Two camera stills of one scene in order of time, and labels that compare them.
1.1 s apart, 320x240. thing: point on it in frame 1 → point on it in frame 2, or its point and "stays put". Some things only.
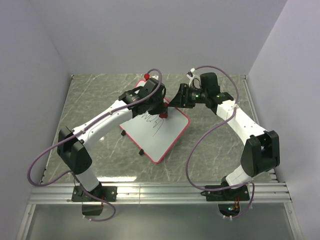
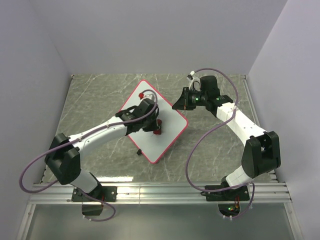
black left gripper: [160, 109] → [154, 126]
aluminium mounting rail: [188, 193] stays put
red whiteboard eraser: [165, 114] → [158, 131]
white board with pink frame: [157, 136] stays put
